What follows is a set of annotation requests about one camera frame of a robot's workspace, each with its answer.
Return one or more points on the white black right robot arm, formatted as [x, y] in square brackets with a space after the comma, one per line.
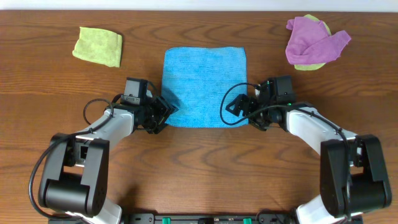
[353, 173]

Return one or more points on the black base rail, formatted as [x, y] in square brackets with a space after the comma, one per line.
[262, 218]

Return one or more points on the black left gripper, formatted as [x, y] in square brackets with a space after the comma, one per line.
[158, 112]

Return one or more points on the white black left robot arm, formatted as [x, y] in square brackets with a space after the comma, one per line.
[74, 183]

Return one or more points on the blue microfiber cloth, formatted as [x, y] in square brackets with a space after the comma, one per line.
[197, 80]

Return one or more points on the folded green cloth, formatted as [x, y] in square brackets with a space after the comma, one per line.
[99, 46]

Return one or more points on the green cloth under purple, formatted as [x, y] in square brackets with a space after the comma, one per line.
[313, 67]

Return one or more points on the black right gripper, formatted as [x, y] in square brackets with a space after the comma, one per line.
[240, 100]

